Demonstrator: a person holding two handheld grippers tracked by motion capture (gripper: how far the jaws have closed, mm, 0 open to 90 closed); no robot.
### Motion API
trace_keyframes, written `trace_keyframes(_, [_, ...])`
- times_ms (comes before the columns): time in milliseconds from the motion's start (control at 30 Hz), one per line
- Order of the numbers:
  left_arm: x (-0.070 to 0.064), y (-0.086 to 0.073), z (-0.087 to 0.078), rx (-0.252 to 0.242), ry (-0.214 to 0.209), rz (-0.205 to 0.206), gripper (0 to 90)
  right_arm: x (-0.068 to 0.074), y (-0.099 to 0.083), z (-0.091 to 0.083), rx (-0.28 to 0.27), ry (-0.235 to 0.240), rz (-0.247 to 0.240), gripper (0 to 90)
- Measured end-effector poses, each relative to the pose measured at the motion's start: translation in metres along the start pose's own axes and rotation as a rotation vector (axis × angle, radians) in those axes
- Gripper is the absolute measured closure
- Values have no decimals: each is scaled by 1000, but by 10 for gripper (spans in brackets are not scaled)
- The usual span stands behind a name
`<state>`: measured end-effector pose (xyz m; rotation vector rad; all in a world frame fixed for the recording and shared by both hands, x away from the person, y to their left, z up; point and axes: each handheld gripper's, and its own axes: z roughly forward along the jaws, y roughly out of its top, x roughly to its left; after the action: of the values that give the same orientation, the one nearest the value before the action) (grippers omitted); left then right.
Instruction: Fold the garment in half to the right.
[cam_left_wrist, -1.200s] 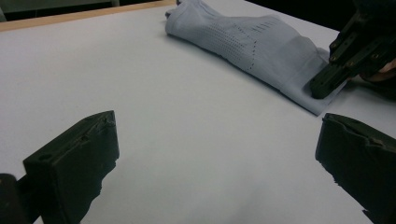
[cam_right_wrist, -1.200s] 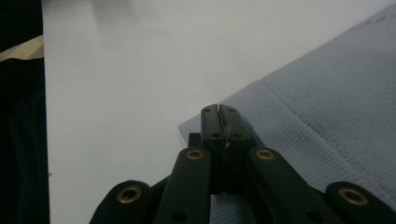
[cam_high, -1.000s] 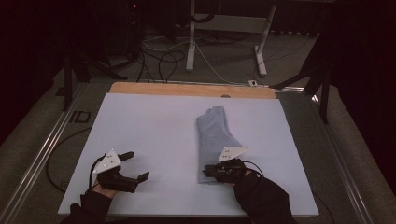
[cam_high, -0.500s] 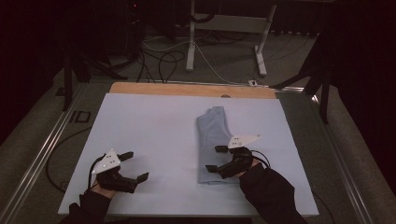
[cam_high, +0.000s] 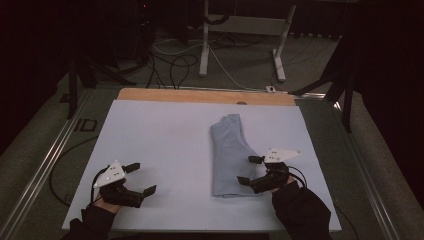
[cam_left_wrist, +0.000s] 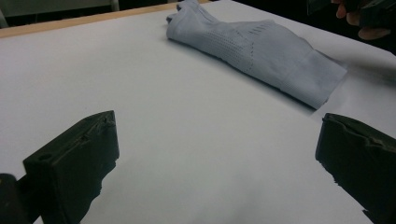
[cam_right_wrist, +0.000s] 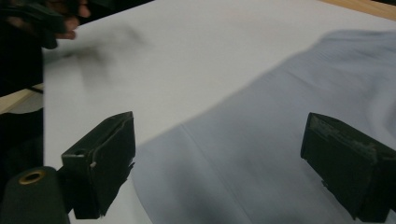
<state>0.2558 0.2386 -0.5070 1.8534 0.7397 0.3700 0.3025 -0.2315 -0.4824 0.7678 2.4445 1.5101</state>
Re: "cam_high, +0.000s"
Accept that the black tripod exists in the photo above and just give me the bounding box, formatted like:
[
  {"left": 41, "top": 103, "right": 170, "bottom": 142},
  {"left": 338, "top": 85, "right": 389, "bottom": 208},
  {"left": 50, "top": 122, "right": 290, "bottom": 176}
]
[
  {"left": 66, "top": 53, "right": 138, "bottom": 120},
  {"left": 288, "top": 33, "right": 356, "bottom": 134}
]

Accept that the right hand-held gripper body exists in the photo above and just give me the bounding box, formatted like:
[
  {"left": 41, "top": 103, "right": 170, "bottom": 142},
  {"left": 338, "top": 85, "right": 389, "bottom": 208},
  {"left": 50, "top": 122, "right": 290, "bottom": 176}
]
[{"left": 249, "top": 148, "right": 303, "bottom": 195}]

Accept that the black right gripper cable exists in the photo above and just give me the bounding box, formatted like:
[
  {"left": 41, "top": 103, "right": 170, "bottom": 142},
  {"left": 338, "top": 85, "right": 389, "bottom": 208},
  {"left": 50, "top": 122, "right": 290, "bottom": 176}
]
[{"left": 287, "top": 165, "right": 308, "bottom": 190}]

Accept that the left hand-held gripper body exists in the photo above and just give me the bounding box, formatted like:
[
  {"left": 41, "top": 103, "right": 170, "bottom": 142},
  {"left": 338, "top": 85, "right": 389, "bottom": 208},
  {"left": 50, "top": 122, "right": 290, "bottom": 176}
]
[{"left": 93, "top": 159, "right": 146, "bottom": 209}]

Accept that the dark equipment rack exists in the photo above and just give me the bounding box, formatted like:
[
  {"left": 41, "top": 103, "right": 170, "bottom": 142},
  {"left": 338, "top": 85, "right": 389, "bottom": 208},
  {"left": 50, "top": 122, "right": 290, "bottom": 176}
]
[{"left": 109, "top": 0, "right": 156, "bottom": 69}]

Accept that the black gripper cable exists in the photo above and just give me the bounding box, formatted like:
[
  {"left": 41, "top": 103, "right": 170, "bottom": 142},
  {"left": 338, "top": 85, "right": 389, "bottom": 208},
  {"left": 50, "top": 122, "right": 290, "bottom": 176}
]
[
  {"left": 287, "top": 165, "right": 308, "bottom": 190},
  {"left": 89, "top": 165, "right": 113, "bottom": 208}
]

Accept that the person's right hand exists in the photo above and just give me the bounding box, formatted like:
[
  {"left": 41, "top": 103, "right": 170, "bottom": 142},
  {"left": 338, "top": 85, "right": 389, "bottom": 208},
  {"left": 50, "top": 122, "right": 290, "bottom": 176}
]
[{"left": 270, "top": 175, "right": 298, "bottom": 195}]

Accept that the metal floor rail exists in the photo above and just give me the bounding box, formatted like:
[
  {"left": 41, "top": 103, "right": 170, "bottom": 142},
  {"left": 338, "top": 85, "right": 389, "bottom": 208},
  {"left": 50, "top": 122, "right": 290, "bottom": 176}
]
[
  {"left": 0, "top": 88, "right": 96, "bottom": 240},
  {"left": 293, "top": 92, "right": 401, "bottom": 240}
]

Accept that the person's left hand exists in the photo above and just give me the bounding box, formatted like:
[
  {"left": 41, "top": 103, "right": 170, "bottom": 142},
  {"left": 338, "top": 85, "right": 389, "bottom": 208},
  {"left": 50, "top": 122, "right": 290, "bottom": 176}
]
[{"left": 94, "top": 196, "right": 124, "bottom": 214}]

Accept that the white metal stand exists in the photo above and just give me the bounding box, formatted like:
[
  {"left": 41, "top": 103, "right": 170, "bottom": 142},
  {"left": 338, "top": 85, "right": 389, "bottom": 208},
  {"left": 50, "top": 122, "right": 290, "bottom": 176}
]
[{"left": 198, "top": 0, "right": 297, "bottom": 83}]

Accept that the white floor cable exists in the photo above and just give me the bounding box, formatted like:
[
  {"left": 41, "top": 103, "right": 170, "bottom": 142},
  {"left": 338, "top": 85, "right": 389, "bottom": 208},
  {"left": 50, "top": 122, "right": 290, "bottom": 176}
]
[{"left": 151, "top": 36, "right": 268, "bottom": 93}]

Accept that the black looped floor cable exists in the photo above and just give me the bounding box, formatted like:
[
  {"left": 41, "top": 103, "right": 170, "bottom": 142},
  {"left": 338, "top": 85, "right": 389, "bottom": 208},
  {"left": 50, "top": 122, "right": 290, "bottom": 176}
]
[{"left": 146, "top": 53, "right": 200, "bottom": 90}]

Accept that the thin black floor cable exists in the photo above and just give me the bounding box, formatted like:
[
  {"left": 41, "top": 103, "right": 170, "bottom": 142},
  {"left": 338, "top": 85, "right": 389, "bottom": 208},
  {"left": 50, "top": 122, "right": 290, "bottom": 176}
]
[{"left": 48, "top": 134, "right": 100, "bottom": 207}]

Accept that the light blue tank top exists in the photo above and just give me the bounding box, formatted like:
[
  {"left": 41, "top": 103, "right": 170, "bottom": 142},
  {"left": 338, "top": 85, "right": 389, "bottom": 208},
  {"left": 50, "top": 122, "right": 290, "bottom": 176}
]
[{"left": 209, "top": 113, "right": 264, "bottom": 199}]

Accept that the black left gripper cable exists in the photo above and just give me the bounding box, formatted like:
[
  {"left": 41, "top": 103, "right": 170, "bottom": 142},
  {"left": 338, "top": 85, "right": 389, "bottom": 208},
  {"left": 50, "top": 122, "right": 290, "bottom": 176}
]
[{"left": 89, "top": 165, "right": 113, "bottom": 208}]

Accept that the dark rectangular floor frame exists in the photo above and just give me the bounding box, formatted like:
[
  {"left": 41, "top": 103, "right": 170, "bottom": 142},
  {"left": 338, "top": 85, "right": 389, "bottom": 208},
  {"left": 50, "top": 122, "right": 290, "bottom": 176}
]
[{"left": 73, "top": 118, "right": 99, "bottom": 133}]

